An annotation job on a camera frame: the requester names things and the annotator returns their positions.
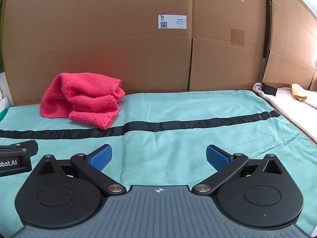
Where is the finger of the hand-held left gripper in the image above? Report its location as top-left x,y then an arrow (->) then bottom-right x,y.
0,140 -> 39,157

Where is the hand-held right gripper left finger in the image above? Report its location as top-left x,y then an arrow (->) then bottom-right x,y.
37,144 -> 126,195

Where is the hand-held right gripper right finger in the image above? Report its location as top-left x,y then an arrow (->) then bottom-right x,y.
193,144 -> 283,195

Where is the red knitted sweater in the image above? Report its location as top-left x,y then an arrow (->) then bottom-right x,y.
40,72 -> 126,131

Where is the teal blanket with black stripe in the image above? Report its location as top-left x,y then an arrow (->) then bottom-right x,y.
0,89 -> 317,236

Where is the white and teal box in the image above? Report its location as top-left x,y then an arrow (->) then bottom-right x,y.
0,95 -> 11,111

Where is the black power adapter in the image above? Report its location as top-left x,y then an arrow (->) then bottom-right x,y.
260,82 -> 278,97

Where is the cream towel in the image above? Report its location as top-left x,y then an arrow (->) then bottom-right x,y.
252,83 -> 317,145

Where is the yellow cloth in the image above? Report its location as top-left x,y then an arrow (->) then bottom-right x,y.
291,83 -> 308,103

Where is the large brown cardboard box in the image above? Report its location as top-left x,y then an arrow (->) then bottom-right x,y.
0,0 -> 269,107
263,0 -> 317,91

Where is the white shipping label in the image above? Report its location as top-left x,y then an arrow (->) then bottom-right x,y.
158,15 -> 187,29

